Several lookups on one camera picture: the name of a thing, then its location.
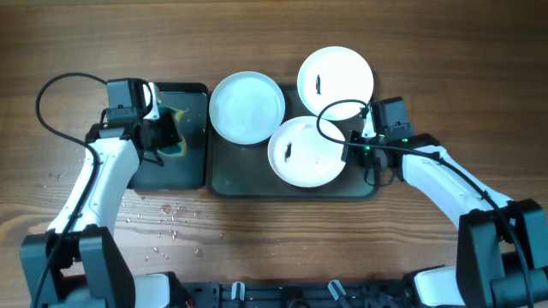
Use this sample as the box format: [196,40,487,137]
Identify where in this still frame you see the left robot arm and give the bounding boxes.
[21,115,181,307]

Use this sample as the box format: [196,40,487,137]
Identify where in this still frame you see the light blue plate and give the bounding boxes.
[209,71,286,145]

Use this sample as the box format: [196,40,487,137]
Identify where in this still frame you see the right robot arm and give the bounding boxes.
[342,132,547,307]

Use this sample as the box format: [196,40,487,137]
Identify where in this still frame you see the white plate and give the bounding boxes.
[267,115,345,188]
[297,46,374,121]

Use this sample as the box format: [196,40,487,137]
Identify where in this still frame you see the black rectangular sponge tray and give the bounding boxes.
[128,82,209,191]

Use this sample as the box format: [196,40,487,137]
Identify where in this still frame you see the dark brown serving tray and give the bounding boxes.
[207,84,379,201]

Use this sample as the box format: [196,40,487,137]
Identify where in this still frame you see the green yellow sponge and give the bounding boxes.
[158,106,187,157]

